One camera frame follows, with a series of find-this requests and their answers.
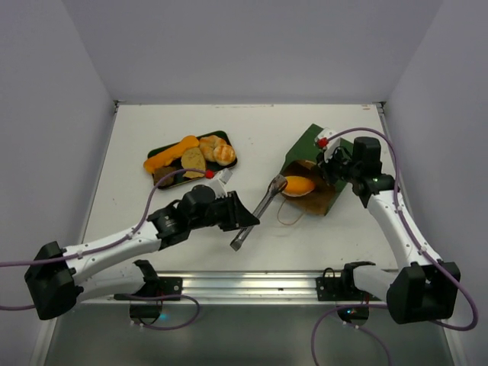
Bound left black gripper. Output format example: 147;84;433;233
189;190;259;231

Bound green paper bag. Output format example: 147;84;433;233
280;124;345;217

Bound oval orange bread roll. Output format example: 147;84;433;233
282;175;316;197

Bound metal tongs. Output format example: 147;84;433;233
230;174;287;252

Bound round scored bun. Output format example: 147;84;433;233
213;145;236;166

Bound sliced toast bread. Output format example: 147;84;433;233
181;147;207;179

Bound round flower bread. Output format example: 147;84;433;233
199;135;227;162

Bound brown blurred bread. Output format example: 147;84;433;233
152;166;177;190

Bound long orange bread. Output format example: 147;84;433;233
143;135;200;174

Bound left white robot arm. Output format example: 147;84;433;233
24;185;260;320

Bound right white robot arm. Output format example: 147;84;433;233
315;136;461;324

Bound dark green tray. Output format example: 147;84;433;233
146;130;238;189

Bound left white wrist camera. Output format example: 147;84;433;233
207;169;233;198

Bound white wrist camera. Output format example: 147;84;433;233
314;128;341;161
207;169;233;198

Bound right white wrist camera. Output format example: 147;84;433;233
314;128;341;161

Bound aluminium mounting rail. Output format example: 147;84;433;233
75;265;397;305

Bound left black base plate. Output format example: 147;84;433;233
114;276;183;301

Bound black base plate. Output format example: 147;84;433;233
315;268;379;303
114;276;183;301

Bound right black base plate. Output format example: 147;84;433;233
315;268;379;303

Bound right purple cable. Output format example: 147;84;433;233
310;127;480;366

